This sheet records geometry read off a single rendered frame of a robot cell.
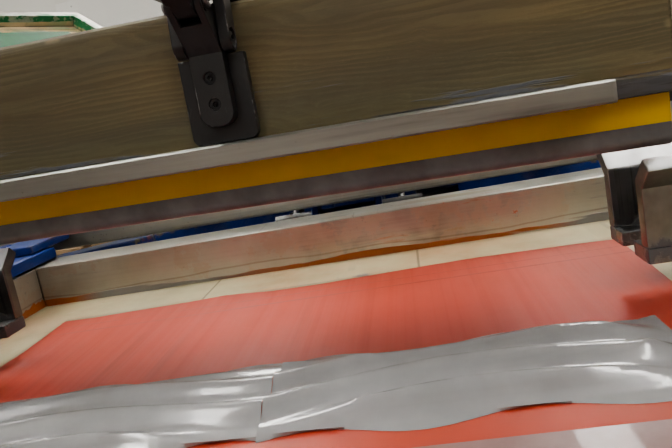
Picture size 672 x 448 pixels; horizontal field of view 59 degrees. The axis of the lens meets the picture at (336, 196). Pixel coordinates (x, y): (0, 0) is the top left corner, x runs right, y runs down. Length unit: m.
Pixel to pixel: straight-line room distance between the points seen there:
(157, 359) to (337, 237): 0.18
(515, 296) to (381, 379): 0.12
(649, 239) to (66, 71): 0.29
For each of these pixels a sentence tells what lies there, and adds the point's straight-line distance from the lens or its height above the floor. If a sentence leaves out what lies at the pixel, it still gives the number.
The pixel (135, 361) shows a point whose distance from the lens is 0.38.
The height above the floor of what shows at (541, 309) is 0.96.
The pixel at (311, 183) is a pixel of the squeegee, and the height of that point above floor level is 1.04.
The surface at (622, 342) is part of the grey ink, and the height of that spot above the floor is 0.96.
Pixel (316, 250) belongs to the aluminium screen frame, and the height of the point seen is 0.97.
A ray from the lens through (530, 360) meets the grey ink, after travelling 0.27.
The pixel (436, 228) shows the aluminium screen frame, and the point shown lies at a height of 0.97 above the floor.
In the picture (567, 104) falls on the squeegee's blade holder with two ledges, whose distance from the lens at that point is 0.28.
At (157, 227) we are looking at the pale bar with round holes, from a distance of 0.60.
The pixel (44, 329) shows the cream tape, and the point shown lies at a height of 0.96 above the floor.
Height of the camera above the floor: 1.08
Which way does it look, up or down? 9 degrees down
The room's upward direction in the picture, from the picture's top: 11 degrees counter-clockwise
